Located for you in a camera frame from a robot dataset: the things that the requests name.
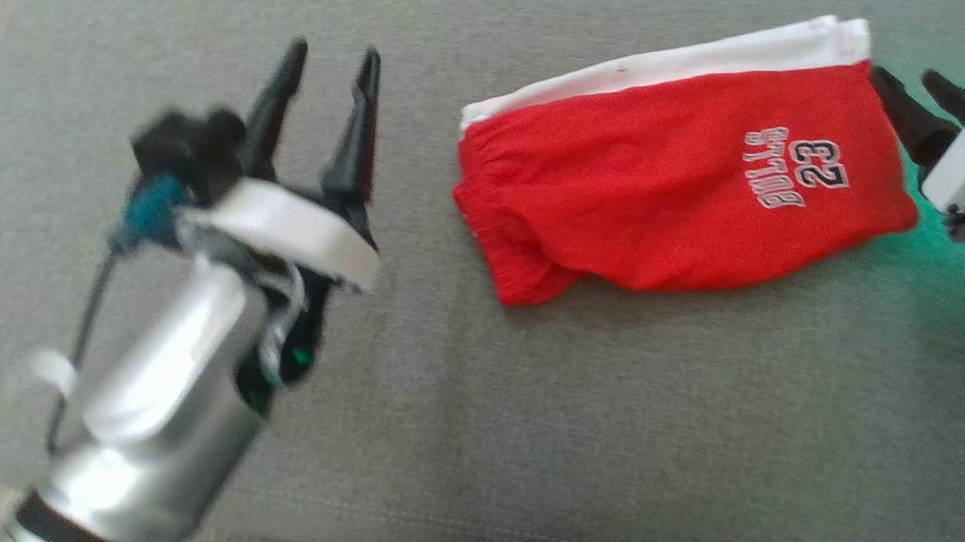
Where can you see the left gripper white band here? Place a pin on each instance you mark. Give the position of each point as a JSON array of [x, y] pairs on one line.
[[287, 219]]

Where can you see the red white-striped basketball shorts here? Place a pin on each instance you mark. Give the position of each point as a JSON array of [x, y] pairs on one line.
[[660, 189]]

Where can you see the large grey sofa seat cushion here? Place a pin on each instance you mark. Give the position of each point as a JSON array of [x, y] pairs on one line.
[[606, 434]]

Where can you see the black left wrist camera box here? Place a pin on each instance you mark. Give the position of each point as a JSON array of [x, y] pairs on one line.
[[183, 148]]

